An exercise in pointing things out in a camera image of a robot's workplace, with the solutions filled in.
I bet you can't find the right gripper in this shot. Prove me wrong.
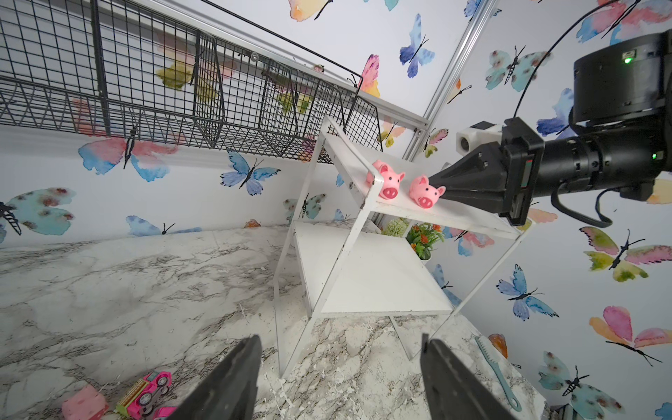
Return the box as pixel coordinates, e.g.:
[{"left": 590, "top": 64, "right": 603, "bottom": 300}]
[{"left": 429, "top": 117, "right": 545, "bottom": 227}]

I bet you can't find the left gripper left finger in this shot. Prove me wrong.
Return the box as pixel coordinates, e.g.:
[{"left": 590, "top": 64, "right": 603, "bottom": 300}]
[{"left": 168, "top": 335, "right": 263, "bottom": 420}]

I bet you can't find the black wire wall basket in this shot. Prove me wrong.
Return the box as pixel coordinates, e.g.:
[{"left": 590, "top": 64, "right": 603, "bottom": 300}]
[{"left": 1, "top": 1, "right": 382, "bottom": 159}]

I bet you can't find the pink toy car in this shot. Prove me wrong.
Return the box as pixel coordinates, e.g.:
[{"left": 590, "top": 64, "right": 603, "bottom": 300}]
[{"left": 114, "top": 371, "right": 173, "bottom": 419}]

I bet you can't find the white two-tier shelf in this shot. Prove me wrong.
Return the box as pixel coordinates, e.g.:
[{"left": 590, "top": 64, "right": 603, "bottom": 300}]
[{"left": 273, "top": 117, "right": 526, "bottom": 378}]

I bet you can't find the teal plastic comb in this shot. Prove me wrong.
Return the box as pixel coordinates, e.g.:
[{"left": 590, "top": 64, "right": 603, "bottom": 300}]
[{"left": 474, "top": 336, "right": 523, "bottom": 412}]

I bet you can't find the pink pig toy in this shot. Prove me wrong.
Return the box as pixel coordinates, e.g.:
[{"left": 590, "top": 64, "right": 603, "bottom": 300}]
[
  {"left": 409, "top": 175, "right": 446, "bottom": 209},
  {"left": 373, "top": 159, "right": 405, "bottom": 201}
]

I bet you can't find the potted plant with flowers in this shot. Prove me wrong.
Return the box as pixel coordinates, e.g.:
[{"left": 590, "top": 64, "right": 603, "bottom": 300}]
[{"left": 383, "top": 218, "right": 446, "bottom": 263}]

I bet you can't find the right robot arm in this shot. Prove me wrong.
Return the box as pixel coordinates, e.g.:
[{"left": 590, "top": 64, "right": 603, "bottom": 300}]
[{"left": 429, "top": 31, "right": 671, "bottom": 226}]

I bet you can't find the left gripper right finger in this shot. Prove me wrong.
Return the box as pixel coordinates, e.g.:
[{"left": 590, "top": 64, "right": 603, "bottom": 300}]
[{"left": 420, "top": 334, "right": 515, "bottom": 420}]

